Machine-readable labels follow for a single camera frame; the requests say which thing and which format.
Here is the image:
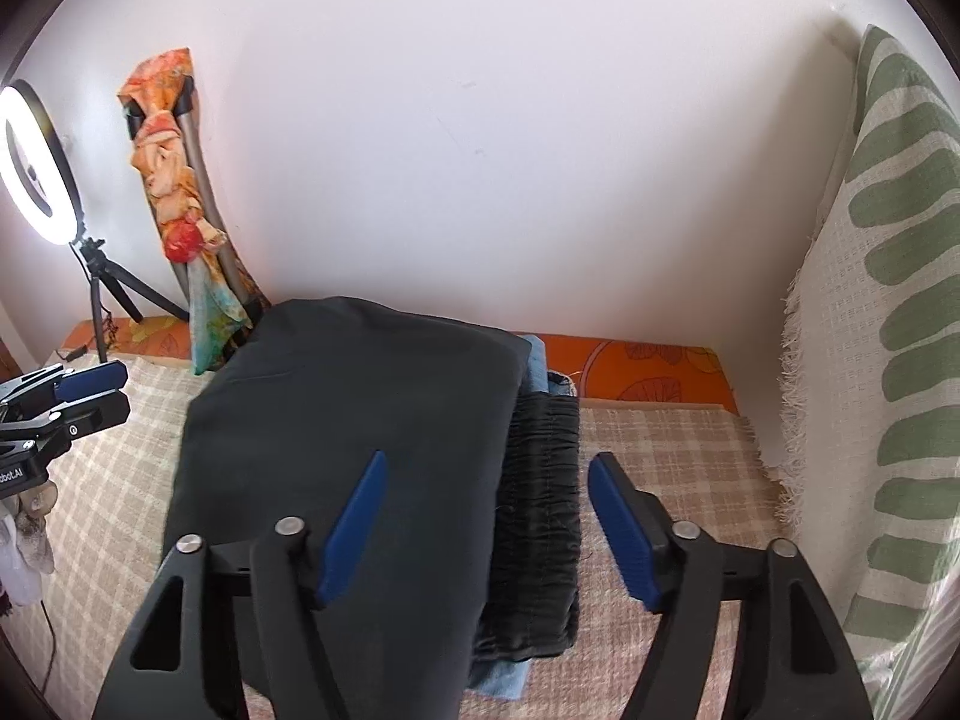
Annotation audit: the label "black cable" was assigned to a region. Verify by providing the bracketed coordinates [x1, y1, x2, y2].
[30, 600, 62, 662]

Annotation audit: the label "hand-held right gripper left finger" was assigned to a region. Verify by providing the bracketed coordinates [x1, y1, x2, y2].
[91, 450, 389, 720]

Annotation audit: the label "pink plaid blanket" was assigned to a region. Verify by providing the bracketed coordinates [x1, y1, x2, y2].
[9, 358, 790, 720]

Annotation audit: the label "orange floral cloth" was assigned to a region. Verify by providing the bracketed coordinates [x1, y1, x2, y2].
[116, 47, 272, 377]

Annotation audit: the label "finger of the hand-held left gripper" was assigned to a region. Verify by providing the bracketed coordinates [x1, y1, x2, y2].
[64, 389, 133, 442]
[52, 359, 129, 403]

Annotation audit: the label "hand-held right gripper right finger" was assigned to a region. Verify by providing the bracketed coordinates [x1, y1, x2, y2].
[587, 452, 875, 720]

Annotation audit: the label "dark grey pants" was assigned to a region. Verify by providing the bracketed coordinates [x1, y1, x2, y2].
[163, 296, 586, 720]

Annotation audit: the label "person's left hand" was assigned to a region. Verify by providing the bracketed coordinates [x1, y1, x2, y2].
[0, 480, 60, 608]

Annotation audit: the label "folded light blue jeans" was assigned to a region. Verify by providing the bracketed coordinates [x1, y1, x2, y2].
[469, 333, 579, 704]

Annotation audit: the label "green striped white throw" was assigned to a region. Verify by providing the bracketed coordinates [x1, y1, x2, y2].
[778, 24, 960, 720]

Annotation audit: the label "black tripod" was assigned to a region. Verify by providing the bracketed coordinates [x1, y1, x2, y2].
[69, 236, 190, 365]

